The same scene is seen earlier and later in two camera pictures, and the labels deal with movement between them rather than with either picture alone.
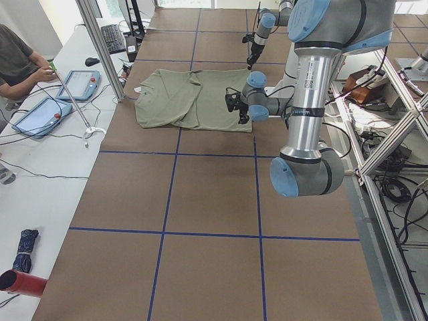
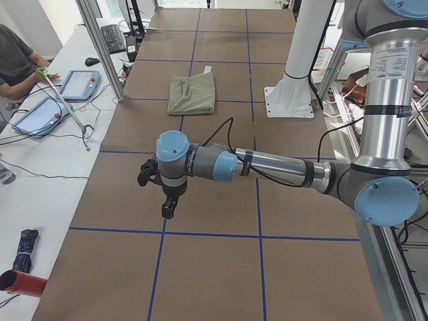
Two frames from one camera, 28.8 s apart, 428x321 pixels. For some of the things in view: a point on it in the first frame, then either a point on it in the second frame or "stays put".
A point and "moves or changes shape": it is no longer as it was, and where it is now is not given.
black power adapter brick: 132,47 stays put
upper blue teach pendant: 82,84 stays put
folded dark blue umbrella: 23,262 stays put
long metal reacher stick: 91,130 → 87,129
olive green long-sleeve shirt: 190,99 moves or changes shape
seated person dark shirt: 21,67 stays put
